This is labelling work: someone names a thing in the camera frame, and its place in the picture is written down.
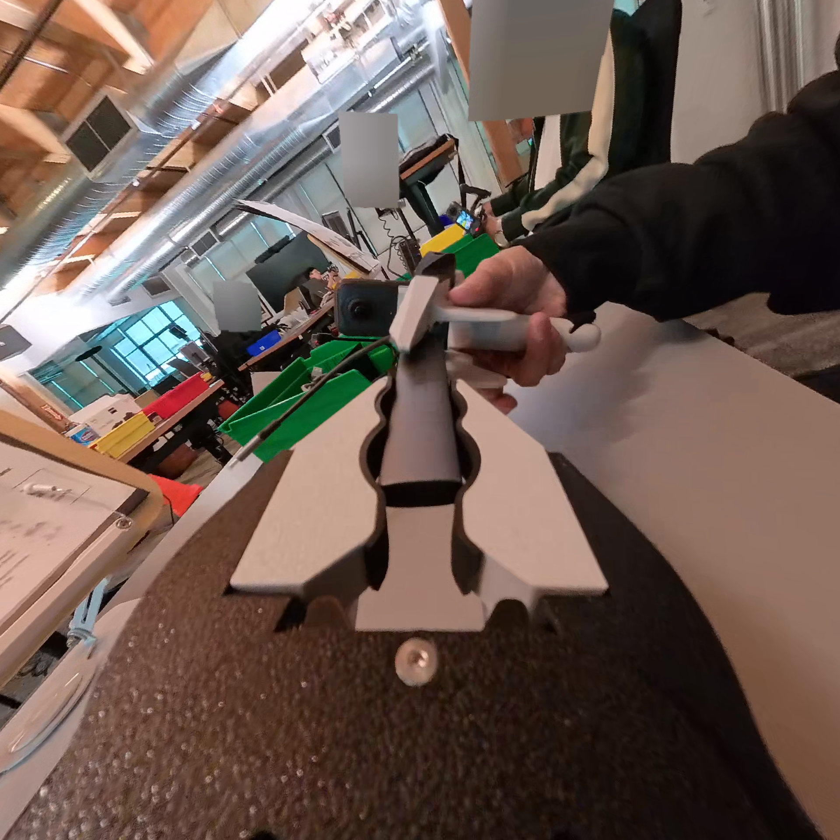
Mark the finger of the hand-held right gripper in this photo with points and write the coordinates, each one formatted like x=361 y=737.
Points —
x=417 y=312

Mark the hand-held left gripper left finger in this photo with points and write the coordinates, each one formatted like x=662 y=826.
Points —
x=308 y=525

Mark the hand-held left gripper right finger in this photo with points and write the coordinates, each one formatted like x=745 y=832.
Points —
x=531 y=525

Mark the green plastic bin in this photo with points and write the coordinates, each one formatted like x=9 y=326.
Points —
x=476 y=253
x=308 y=407

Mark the silver USB hub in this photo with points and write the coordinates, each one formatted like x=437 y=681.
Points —
x=420 y=426

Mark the person's right forearm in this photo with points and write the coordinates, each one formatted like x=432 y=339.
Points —
x=689 y=229

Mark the pale grey desk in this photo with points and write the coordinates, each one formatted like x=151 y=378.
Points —
x=656 y=459

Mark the person's right hand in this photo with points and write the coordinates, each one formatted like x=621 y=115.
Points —
x=518 y=282

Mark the yellow plastic bin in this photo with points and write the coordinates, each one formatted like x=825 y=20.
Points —
x=441 y=241
x=124 y=433

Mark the black flat screen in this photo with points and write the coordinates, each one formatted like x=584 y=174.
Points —
x=289 y=269

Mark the wooden document stand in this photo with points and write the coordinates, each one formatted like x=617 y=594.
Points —
x=141 y=505
x=308 y=229

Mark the small lit screen device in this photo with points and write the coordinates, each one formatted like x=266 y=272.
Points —
x=464 y=220

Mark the small blue plastic bin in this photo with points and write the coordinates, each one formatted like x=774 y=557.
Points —
x=264 y=342

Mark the red plastic bin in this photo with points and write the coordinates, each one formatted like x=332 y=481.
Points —
x=177 y=394

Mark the blue header exercise sheet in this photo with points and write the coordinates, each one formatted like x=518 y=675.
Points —
x=39 y=544

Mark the grey ceiling vent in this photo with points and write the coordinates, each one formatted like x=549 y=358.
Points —
x=98 y=134

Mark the silver ceiling duct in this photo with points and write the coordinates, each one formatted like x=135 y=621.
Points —
x=164 y=131
x=262 y=177

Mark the silver vertical duct pipe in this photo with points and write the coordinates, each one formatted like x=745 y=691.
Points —
x=781 y=52

